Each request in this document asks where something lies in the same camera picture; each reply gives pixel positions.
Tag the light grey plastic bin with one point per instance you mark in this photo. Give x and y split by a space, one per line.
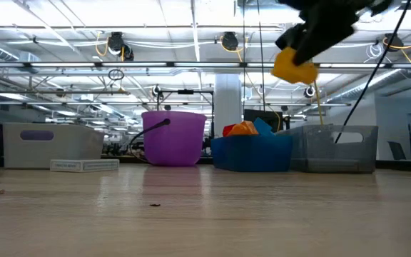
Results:
66 150

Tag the smoky translucent plastic bin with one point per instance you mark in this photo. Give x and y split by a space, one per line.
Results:
316 157

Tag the purple pumpkin face bucket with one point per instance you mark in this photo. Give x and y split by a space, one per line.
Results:
175 142

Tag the long ceiling light bar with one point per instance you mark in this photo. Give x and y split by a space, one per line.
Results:
66 64

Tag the blue-backed playing card deck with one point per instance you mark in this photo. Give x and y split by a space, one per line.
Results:
84 165

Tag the small black ceiling reel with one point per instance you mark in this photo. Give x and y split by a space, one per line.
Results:
156 91
309 91

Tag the black monitor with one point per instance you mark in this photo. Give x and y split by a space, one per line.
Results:
277 119

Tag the teal plastic tray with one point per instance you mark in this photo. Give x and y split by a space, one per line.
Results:
252 153

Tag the white building column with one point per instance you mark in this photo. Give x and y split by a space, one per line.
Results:
228 103

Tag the orange triangular toy block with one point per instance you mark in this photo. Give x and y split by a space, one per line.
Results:
243 129

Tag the yellow toy block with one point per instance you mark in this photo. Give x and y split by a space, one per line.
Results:
291 71

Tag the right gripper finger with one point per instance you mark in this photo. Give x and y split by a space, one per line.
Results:
323 43
291 37

